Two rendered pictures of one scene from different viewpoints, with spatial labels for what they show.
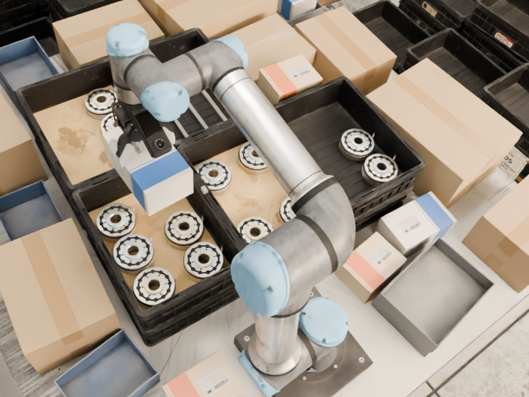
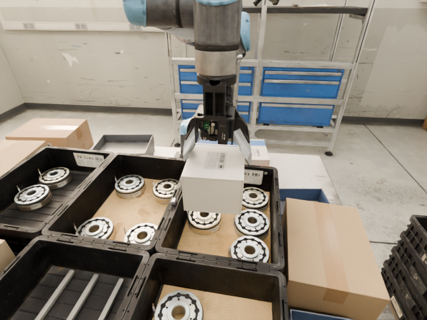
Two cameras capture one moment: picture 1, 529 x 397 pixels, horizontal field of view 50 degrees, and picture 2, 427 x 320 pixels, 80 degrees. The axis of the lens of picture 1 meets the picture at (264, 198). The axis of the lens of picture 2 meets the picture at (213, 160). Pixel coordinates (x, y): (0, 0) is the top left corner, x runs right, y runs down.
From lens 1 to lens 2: 1.46 m
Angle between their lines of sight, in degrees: 81
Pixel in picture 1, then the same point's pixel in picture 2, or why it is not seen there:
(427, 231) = not seen: hidden behind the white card
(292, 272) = not seen: hidden behind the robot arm
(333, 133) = (24, 218)
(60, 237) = (307, 266)
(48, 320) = (335, 216)
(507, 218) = (61, 132)
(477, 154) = (16, 143)
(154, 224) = (219, 240)
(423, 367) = (159, 148)
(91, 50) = not seen: outside the picture
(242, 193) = (139, 221)
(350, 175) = (69, 189)
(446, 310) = (128, 145)
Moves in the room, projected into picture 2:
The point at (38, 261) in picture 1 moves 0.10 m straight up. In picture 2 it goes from (334, 258) to (345, 231)
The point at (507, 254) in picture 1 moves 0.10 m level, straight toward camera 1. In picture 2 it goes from (81, 136) to (100, 136)
